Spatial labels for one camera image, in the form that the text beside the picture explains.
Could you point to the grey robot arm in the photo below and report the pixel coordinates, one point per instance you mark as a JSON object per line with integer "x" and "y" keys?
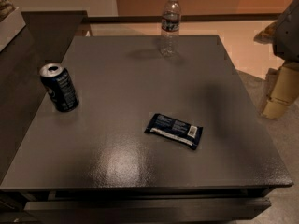
{"x": 286, "y": 35}

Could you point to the dark table drawer front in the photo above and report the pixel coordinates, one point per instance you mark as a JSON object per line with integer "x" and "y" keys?
{"x": 147, "y": 211}

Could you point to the dark blue soda can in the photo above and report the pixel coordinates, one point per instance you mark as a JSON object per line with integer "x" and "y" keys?
{"x": 59, "y": 86}

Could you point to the clear plastic water bottle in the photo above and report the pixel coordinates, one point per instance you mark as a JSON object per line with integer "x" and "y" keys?
{"x": 171, "y": 18}

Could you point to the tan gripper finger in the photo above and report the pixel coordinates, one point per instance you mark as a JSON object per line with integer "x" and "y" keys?
{"x": 271, "y": 77}
{"x": 285, "y": 92}

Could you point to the dark blue rxbar wrapper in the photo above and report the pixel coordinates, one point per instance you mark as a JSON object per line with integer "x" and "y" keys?
{"x": 176, "y": 130}

